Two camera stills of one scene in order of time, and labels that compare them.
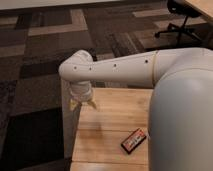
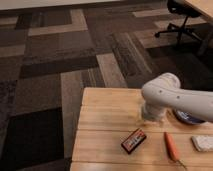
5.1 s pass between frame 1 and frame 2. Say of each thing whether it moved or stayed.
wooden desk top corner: stayed
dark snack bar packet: stayed
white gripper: moved
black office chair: stayed
